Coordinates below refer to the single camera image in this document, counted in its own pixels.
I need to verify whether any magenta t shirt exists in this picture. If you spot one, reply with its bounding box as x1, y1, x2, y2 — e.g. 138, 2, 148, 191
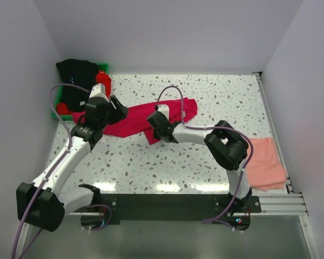
71, 98, 199, 146

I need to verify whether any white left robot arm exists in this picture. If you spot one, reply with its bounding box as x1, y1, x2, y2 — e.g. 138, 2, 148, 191
16, 95, 128, 232

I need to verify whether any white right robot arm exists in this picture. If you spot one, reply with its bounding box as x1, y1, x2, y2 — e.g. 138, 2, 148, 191
147, 111, 254, 212

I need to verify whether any red t shirt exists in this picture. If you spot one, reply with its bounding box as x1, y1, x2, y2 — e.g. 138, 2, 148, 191
55, 70, 111, 117

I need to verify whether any green plastic bin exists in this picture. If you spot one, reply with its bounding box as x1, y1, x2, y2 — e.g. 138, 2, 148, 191
55, 59, 111, 121

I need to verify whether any black t shirt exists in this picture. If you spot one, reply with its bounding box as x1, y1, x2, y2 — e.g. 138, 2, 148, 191
56, 59, 99, 112

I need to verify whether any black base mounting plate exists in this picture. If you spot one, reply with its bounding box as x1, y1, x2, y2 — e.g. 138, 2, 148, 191
80, 193, 262, 226

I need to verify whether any folded peach t shirt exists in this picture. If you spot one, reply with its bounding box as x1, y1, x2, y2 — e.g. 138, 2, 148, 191
246, 137, 287, 191

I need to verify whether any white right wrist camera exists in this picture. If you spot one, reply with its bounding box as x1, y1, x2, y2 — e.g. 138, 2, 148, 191
155, 104, 170, 119

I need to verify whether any aluminium table frame rail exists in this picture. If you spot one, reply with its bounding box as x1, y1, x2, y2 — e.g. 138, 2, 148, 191
253, 72, 321, 258

